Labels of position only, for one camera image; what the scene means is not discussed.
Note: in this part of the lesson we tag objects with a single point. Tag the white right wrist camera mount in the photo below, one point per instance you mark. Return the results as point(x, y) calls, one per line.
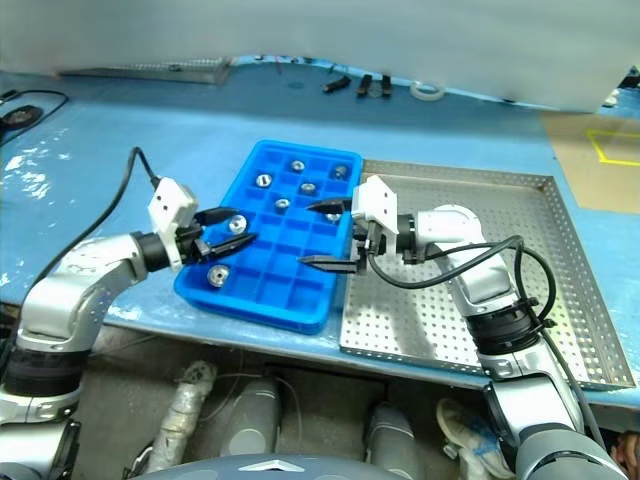
point(377, 202)

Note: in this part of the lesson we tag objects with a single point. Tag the brown cardboard with yellow tape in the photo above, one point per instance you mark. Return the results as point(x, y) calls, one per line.
point(575, 165)

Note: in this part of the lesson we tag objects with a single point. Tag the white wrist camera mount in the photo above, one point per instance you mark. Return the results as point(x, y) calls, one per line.
point(170, 205)
point(377, 202)

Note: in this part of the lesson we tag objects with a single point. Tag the grey robot leg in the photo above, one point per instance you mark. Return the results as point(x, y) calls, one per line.
point(250, 420)
point(390, 435)

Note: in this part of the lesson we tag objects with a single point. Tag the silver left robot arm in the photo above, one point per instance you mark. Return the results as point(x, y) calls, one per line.
point(75, 280)

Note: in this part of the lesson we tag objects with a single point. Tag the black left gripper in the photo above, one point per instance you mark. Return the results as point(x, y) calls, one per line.
point(189, 245)

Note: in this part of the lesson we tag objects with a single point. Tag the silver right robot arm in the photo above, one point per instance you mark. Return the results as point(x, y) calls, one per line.
point(452, 225)

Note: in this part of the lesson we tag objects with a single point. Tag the black round disc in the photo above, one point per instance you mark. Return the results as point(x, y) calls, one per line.
point(19, 116)

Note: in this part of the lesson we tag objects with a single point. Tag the metal roller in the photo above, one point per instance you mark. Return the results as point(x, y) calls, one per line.
point(297, 165)
point(237, 224)
point(282, 203)
point(340, 172)
point(332, 218)
point(263, 180)
point(307, 188)
point(218, 276)

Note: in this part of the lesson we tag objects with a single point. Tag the wrapped white table leg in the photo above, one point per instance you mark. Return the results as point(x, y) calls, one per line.
point(182, 410)

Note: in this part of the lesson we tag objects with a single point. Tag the blue compartment tray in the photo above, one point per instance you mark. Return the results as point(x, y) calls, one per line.
point(280, 280)

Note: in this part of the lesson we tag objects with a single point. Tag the small black tool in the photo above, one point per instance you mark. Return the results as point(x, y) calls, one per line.
point(334, 85)
point(385, 86)
point(364, 86)

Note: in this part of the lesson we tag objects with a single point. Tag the grey robot torso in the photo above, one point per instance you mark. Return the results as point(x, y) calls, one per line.
point(300, 467)

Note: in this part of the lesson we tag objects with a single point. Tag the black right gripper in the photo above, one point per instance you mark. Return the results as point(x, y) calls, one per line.
point(372, 242)

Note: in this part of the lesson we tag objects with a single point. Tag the perforated metal plate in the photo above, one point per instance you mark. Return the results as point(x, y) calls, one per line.
point(150, 70)

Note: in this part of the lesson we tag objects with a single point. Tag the white tape roll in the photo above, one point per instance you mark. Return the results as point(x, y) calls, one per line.
point(415, 91)

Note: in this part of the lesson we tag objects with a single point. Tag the perforated steel tray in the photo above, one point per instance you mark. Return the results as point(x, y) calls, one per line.
point(430, 320)

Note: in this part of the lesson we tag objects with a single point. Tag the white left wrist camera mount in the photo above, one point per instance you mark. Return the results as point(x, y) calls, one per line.
point(170, 205)

